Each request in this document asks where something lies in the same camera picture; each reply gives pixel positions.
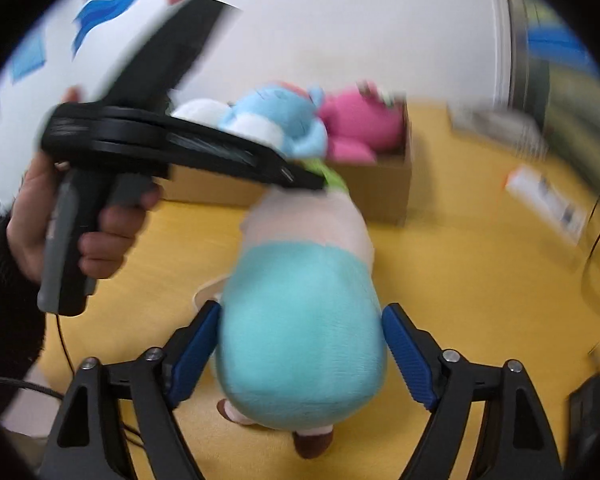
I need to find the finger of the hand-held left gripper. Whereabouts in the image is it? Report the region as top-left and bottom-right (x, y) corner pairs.
(167, 119), (327, 192)
(102, 0), (244, 113)

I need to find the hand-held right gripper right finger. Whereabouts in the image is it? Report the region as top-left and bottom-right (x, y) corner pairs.
(381, 302), (563, 480)

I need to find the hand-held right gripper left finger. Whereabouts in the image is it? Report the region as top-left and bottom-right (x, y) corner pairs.
(39, 300), (222, 480)

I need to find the blue plush toy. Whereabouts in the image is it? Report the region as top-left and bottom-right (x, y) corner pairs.
(215, 82), (329, 158)

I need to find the teal and peach plush toy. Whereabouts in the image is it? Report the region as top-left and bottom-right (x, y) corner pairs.
(192, 157), (388, 461)

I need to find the pink plush bear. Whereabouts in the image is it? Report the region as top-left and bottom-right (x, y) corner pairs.
(317, 82), (406, 165)

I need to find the cardboard box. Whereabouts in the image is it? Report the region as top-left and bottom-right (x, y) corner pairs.
(160, 102), (413, 227)

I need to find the person's left forearm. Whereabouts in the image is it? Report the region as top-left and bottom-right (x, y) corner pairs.
(0, 220), (48, 411)

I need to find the person's left hand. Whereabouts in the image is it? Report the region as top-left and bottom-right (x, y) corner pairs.
(6, 87), (162, 283)

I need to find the black stapler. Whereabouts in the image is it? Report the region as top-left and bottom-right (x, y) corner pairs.
(567, 370), (600, 461)

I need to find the white flat packet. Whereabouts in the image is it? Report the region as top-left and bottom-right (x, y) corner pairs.
(504, 166), (588, 246)

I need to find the grey fabric bag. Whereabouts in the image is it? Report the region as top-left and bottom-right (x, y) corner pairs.
(447, 105), (551, 161)

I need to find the blue window banner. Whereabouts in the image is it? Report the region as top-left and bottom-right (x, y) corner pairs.
(525, 27), (600, 78)

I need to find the blue wave wall decal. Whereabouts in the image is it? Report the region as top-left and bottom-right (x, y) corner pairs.
(71, 0), (176, 58)

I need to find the blue wall poster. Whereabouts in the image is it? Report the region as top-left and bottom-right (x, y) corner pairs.
(11, 30), (47, 83)

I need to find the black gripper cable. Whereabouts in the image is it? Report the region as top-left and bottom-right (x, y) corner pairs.
(0, 312), (78, 403)

